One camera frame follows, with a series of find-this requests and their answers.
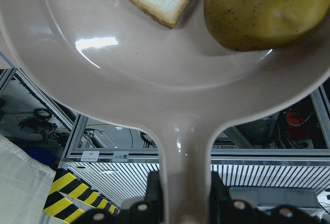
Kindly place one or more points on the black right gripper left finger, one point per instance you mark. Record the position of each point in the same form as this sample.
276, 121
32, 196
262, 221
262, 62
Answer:
154, 198

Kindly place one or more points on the white cloth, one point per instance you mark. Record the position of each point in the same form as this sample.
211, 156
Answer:
25, 184

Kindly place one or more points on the yellow potato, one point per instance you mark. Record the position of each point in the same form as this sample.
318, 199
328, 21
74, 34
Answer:
254, 25

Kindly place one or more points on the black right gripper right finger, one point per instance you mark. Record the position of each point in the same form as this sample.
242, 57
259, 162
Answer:
219, 200

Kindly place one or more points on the beige plastic dustpan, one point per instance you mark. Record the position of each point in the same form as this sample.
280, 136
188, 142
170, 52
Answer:
108, 60

